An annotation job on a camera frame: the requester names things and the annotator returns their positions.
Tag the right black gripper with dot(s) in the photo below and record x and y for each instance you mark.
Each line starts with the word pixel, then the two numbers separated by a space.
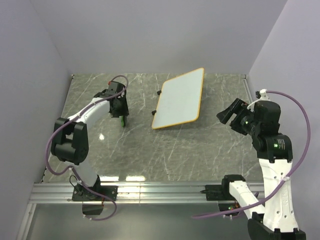
pixel 238 106

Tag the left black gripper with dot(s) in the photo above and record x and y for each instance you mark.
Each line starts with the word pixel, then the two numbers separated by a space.
pixel 124 111

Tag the green whiteboard eraser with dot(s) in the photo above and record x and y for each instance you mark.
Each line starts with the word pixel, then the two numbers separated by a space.
pixel 123 120

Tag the yellow framed whiteboard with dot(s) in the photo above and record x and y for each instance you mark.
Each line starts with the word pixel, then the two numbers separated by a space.
pixel 179 100

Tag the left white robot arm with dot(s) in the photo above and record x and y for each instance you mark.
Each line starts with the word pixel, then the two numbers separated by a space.
pixel 71 143

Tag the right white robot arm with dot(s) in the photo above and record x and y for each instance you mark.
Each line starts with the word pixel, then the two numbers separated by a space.
pixel 274 219

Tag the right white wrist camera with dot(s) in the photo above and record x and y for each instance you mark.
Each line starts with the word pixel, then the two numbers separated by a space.
pixel 262 95

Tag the metal wire board stand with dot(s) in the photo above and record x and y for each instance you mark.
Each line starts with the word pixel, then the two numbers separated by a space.
pixel 157 96

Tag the aluminium mounting rail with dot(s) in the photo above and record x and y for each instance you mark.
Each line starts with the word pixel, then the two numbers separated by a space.
pixel 135 192

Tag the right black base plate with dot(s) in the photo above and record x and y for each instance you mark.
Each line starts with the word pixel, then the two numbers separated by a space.
pixel 217 192

